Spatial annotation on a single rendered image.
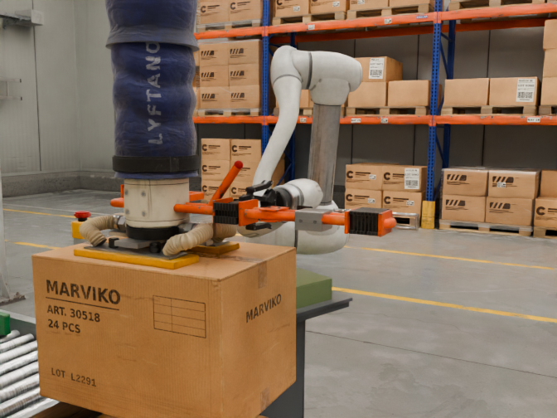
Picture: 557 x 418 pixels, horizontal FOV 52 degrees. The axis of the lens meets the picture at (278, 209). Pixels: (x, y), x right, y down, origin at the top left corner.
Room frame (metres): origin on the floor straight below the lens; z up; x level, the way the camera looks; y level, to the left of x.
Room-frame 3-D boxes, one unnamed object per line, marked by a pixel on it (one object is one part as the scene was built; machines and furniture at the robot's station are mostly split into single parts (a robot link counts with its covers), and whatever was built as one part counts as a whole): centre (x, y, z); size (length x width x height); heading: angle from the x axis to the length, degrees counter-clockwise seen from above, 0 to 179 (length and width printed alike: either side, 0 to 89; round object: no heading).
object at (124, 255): (1.45, 0.37, 1.08); 0.34 x 0.10 x 0.05; 62
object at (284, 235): (2.18, 0.04, 1.01); 0.18 x 0.16 x 0.22; 98
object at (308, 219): (1.31, -0.08, 1.19); 0.07 x 0.07 x 0.04; 62
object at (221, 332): (1.55, 0.30, 0.86); 0.60 x 0.40 x 0.40; 64
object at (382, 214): (1.24, -0.20, 1.20); 0.08 x 0.07 x 0.05; 62
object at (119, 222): (1.54, 0.33, 1.12); 0.34 x 0.25 x 0.06; 62
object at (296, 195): (1.62, -0.02, 1.19); 0.09 x 0.06 x 0.09; 61
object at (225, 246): (1.62, 0.28, 1.08); 0.34 x 0.10 x 0.05; 62
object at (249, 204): (1.42, 0.11, 1.19); 0.10 x 0.08 x 0.06; 152
